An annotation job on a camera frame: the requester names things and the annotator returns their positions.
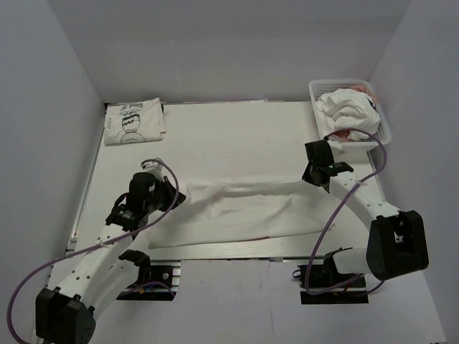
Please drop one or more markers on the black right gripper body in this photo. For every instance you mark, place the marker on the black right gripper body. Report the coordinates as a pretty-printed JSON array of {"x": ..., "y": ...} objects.
[{"x": 308, "y": 175}]

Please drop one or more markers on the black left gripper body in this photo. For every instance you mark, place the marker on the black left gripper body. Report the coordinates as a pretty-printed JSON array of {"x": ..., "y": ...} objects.
[{"x": 163, "y": 198}]

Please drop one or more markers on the white t-shirt with red-black print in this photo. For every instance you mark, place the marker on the white t-shirt with red-black print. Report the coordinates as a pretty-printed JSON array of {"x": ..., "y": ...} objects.
[{"x": 239, "y": 210}]

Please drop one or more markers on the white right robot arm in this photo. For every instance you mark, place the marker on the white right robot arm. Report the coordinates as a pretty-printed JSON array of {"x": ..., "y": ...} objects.
[{"x": 396, "y": 243}]

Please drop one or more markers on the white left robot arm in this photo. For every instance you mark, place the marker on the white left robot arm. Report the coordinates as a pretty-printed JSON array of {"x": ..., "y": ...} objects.
[{"x": 68, "y": 312}]

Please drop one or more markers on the crumpled white t-shirt in basket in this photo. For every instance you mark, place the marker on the crumpled white t-shirt in basket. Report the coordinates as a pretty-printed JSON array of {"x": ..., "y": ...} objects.
[{"x": 349, "y": 109}]

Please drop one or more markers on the folded white cartoon t-shirt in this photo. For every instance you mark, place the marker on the folded white cartoon t-shirt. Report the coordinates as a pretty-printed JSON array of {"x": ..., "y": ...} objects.
[{"x": 134, "y": 122}]

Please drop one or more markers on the white perforated plastic basket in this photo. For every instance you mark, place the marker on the white perforated plastic basket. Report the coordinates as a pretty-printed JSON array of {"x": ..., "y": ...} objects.
[{"x": 349, "y": 112}]

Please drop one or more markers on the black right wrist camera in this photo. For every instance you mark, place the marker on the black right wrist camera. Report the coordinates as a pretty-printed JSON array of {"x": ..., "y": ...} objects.
[{"x": 319, "y": 153}]

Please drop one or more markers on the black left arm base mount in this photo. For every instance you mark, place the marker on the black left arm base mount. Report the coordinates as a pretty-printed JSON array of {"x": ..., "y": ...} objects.
[{"x": 148, "y": 281}]

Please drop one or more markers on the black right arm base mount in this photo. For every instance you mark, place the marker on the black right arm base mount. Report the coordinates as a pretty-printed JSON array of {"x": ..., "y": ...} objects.
[{"x": 325, "y": 274}]

